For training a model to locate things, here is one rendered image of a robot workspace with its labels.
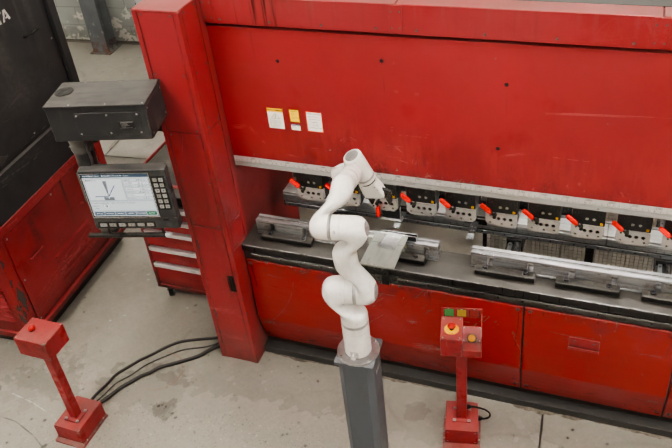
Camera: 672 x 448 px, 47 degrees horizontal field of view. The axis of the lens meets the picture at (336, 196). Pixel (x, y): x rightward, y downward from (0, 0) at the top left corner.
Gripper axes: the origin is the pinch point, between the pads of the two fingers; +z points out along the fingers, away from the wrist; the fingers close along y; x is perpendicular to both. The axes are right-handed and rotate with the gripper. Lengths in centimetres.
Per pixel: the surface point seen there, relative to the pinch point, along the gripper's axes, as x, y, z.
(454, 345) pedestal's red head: -28, 16, 78
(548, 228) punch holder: 28, 56, 56
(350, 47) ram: 50, -12, -49
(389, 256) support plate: 3, -20, 51
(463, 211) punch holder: 27, 17, 42
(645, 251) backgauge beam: 49, 88, 103
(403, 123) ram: 39.7, 0.8, -8.2
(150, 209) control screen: -25, -114, -22
